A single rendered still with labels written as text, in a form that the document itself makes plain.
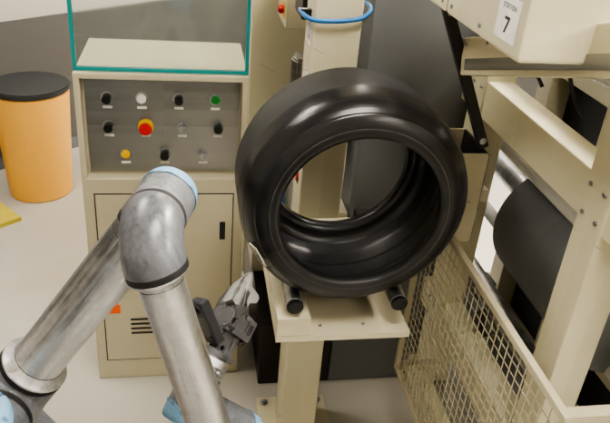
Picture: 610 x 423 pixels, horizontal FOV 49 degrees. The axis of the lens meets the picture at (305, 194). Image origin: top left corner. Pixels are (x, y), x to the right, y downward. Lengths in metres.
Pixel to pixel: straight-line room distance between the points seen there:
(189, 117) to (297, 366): 0.93
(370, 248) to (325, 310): 0.23
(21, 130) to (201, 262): 1.70
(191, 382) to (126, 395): 1.49
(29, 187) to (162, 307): 2.90
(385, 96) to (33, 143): 2.69
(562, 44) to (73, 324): 1.09
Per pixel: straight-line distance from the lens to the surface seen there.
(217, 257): 2.49
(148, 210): 1.19
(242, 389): 2.79
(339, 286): 1.71
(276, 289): 1.85
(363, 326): 1.86
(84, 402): 2.79
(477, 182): 2.03
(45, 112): 3.86
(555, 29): 1.29
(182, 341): 1.26
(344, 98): 1.51
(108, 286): 1.39
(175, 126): 2.29
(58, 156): 4.01
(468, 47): 1.82
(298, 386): 2.45
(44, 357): 1.54
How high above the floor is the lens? 1.96
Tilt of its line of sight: 28 degrees down
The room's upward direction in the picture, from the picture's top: 5 degrees clockwise
